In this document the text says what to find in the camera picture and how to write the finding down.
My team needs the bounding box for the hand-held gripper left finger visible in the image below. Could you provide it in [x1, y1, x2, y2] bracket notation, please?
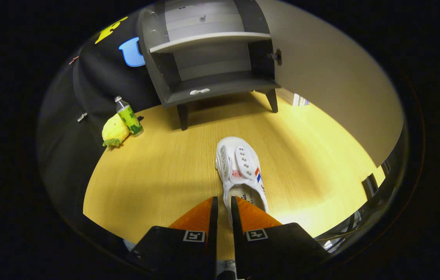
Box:
[127, 196, 218, 280]

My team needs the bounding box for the grey shoe cabinet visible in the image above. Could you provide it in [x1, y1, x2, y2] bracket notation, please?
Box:
[138, 0, 283, 131]

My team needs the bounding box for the white canvas shoe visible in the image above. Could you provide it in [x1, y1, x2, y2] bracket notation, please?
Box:
[215, 136, 269, 227]

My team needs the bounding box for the black backdrop cloth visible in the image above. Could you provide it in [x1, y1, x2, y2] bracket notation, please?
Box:
[37, 8, 162, 242]

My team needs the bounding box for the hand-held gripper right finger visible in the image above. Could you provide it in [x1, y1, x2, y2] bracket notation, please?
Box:
[230, 196, 331, 280]

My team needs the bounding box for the green label plastic bottle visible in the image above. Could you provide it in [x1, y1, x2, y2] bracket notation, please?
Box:
[114, 96, 143, 136]

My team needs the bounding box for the yellow pineapple plush toy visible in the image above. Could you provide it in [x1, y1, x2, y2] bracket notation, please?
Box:
[101, 114, 130, 149]

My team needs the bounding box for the beige shoe cabinet door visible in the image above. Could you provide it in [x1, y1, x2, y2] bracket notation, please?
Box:
[257, 0, 405, 168]

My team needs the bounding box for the small stack of books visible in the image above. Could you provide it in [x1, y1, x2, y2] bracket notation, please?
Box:
[278, 89, 310, 107]

